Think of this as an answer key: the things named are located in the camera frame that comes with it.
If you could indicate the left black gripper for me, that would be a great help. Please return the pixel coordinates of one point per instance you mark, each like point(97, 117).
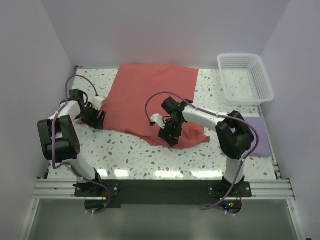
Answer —
point(97, 123)

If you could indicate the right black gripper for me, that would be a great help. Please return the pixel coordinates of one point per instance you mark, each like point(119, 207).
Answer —
point(164, 134)

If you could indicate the red t shirt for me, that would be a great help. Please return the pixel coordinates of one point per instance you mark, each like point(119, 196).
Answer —
point(136, 91)

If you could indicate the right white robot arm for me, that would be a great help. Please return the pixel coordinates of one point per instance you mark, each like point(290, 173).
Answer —
point(235, 137)

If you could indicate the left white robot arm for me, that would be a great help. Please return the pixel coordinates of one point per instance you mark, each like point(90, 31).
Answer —
point(60, 143)

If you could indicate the white plastic basket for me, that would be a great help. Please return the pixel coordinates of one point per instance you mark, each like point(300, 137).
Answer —
point(244, 78)

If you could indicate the folded purple t shirt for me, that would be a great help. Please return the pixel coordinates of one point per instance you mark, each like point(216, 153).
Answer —
point(263, 148)

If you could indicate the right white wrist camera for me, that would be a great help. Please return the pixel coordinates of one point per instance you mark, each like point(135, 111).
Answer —
point(157, 119)

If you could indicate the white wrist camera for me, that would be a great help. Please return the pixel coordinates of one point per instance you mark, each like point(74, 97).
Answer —
point(98, 101)
point(157, 119)

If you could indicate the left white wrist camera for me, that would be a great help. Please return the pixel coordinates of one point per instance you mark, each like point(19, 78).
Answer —
point(98, 101)

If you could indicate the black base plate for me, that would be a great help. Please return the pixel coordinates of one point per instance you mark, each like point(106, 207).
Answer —
point(207, 194)

